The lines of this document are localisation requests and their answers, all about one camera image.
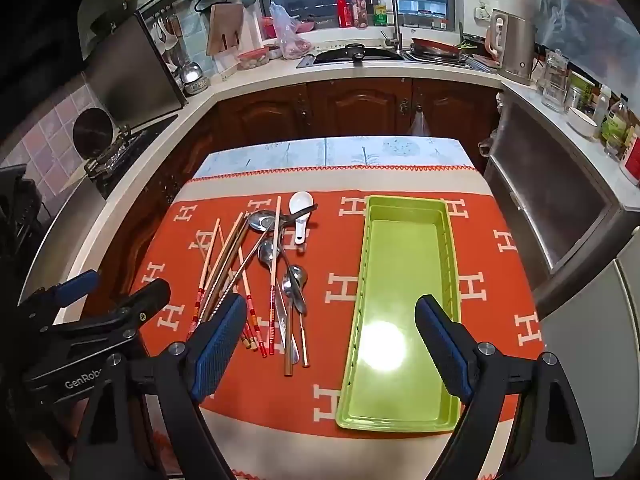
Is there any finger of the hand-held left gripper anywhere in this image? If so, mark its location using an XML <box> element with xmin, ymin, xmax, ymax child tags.
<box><xmin>17</xmin><ymin>269</ymin><xmax>101</xmax><ymax>331</ymax></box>
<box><xmin>30</xmin><ymin>278</ymin><xmax>172</xmax><ymax>361</ymax></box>

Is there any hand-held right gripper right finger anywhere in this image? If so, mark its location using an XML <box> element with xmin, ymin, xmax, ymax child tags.
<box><xmin>415</xmin><ymin>294</ymin><xmax>596</xmax><ymax>480</ymax></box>

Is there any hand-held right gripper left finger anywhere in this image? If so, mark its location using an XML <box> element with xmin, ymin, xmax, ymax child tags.
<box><xmin>70</xmin><ymin>294</ymin><xmax>249</xmax><ymax>480</ymax></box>

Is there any pale red-banded chopstick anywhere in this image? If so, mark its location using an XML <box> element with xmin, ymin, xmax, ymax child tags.
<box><xmin>187</xmin><ymin>218</ymin><xmax>221</xmax><ymax>340</ymax></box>
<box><xmin>196</xmin><ymin>219</ymin><xmax>224</xmax><ymax>323</ymax></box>

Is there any bundle of chopsticks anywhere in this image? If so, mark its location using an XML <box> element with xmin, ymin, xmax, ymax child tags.
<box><xmin>200</xmin><ymin>195</ymin><xmax>282</xmax><ymax>358</ymax></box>

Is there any metal spoon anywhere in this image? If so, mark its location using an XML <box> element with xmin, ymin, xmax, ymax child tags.
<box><xmin>277</xmin><ymin>280</ymin><xmax>297</xmax><ymax>377</ymax></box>
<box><xmin>286</xmin><ymin>265</ymin><xmax>311</xmax><ymax>368</ymax></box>
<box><xmin>248</xmin><ymin>203</ymin><xmax>319</xmax><ymax>234</ymax></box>
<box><xmin>257</xmin><ymin>240</ymin><xmax>300</xmax><ymax>363</ymax></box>

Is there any brown wooden chopstick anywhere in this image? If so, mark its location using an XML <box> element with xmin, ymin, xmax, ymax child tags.
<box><xmin>200</xmin><ymin>212</ymin><xmax>247</xmax><ymax>323</ymax></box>

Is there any green plastic tray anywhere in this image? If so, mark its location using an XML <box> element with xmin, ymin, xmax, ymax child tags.
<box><xmin>335</xmin><ymin>195</ymin><xmax>462</xmax><ymax>433</ymax></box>

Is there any white spoon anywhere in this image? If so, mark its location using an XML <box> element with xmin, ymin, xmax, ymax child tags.
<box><xmin>288</xmin><ymin>191</ymin><xmax>315</xmax><ymax>246</ymax></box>

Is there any black appliance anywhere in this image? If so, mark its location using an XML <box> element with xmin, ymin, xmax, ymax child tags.
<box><xmin>0</xmin><ymin>162</ymin><xmax>51</xmax><ymax>261</ymax></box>

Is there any orange letter-print blanket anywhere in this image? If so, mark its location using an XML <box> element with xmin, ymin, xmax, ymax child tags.
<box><xmin>125</xmin><ymin>172</ymin><xmax>551</xmax><ymax>480</ymax></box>

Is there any round dark pan lid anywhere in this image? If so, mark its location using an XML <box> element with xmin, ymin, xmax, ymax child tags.
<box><xmin>72</xmin><ymin>107</ymin><xmax>115</xmax><ymax>158</ymax></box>

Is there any gas stove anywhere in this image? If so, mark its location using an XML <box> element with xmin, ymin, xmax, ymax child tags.
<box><xmin>84</xmin><ymin>112</ymin><xmax>180</xmax><ymax>201</ymax></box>

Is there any pale blue tablecloth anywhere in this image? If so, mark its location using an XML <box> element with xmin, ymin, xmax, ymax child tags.
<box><xmin>192</xmin><ymin>136</ymin><xmax>476</xmax><ymax>181</ymax></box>

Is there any hanging plastic bag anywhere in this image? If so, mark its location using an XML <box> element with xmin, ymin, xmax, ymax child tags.
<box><xmin>406</xmin><ymin>110</ymin><xmax>432</xmax><ymax>137</ymax></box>

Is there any steel splash panel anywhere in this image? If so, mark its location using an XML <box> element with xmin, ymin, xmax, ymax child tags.
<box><xmin>82</xmin><ymin>10</ymin><xmax>188</xmax><ymax>128</ymax></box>

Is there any black range hood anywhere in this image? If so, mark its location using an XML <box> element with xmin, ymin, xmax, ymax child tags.
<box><xmin>0</xmin><ymin>0</ymin><xmax>108</xmax><ymax>161</ymax></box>

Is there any white ladle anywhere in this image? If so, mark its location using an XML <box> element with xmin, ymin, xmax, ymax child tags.
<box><xmin>157</xmin><ymin>17</ymin><xmax>178</xmax><ymax>53</ymax></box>

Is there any white bowl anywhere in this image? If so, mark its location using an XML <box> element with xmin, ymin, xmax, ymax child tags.
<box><xmin>566</xmin><ymin>107</ymin><xmax>600</xmax><ymax>138</ymax></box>

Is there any red lid food container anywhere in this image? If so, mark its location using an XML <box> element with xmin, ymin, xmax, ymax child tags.
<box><xmin>237</xmin><ymin>46</ymin><xmax>272</xmax><ymax>70</ymax></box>

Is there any red label white container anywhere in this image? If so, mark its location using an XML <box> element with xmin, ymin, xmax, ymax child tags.
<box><xmin>617</xmin><ymin>125</ymin><xmax>640</xmax><ymax>186</ymax></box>

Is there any green label oil bottle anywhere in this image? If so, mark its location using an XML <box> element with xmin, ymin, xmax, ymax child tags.
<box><xmin>600</xmin><ymin>95</ymin><xmax>631</xmax><ymax>156</ymax></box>

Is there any glass pitcher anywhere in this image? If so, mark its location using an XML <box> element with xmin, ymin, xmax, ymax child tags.
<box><xmin>540</xmin><ymin>49</ymin><xmax>571</xmax><ymax>113</ymax></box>

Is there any wooden cutting board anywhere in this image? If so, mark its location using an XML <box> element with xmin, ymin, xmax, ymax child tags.
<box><xmin>206</xmin><ymin>2</ymin><xmax>246</xmax><ymax>57</ymax></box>

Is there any steel sink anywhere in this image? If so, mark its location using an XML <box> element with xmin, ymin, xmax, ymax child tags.
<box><xmin>296</xmin><ymin>45</ymin><xmax>476</xmax><ymax>70</ymax></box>

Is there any green label jar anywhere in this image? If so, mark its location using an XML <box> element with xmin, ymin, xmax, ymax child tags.
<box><xmin>570</xmin><ymin>72</ymin><xmax>596</xmax><ymax>111</ymax></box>

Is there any clear plastic bottle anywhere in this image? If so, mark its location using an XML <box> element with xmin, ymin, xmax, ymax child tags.
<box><xmin>595</xmin><ymin>85</ymin><xmax>613</xmax><ymax>121</ymax></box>

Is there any plastic bag of food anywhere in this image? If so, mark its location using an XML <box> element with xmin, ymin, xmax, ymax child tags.
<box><xmin>270</xmin><ymin>2</ymin><xmax>313</xmax><ymax>61</ymax></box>

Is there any red frying pan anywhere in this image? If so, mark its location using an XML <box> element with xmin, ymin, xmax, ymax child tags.
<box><xmin>410</xmin><ymin>37</ymin><xmax>473</xmax><ymax>61</ymax></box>

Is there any steel electric kettle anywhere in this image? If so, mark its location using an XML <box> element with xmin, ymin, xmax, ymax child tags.
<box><xmin>487</xmin><ymin>9</ymin><xmax>536</xmax><ymax>86</ymax></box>

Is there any black pan lid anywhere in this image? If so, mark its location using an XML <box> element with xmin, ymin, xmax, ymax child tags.
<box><xmin>314</xmin><ymin>43</ymin><xmax>401</xmax><ymax>63</ymax></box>

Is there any row of small jars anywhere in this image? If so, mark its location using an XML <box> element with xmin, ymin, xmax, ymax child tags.
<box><xmin>402</xmin><ymin>9</ymin><xmax>451</xmax><ymax>30</ymax></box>

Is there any steel faucet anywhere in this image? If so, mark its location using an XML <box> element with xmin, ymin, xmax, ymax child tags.
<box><xmin>370</xmin><ymin>0</ymin><xmax>403</xmax><ymax>51</ymax></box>

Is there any translucent plastic sheet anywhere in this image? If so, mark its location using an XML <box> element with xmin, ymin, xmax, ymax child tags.
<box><xmin>535</xmin><ymin>0</ymin><xmax>640</xmax><ymax>96</ymax></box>

